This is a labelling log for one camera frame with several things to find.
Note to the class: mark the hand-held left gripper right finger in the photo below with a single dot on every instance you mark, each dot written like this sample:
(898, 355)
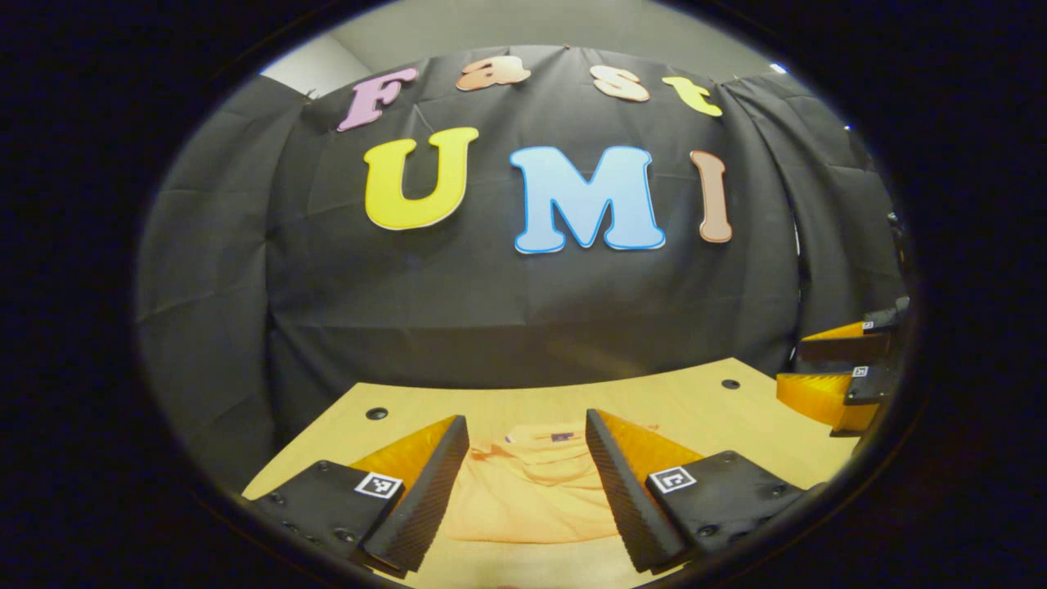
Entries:
(626, 507)

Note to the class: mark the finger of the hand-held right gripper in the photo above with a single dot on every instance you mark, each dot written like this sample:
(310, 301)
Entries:
(871, 386)
(842, 350)

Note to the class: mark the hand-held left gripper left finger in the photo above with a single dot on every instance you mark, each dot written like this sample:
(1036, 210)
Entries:
(425, 507)

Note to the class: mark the orange T-shirt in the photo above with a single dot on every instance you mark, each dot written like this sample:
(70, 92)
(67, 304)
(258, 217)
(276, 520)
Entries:
(532, 499)

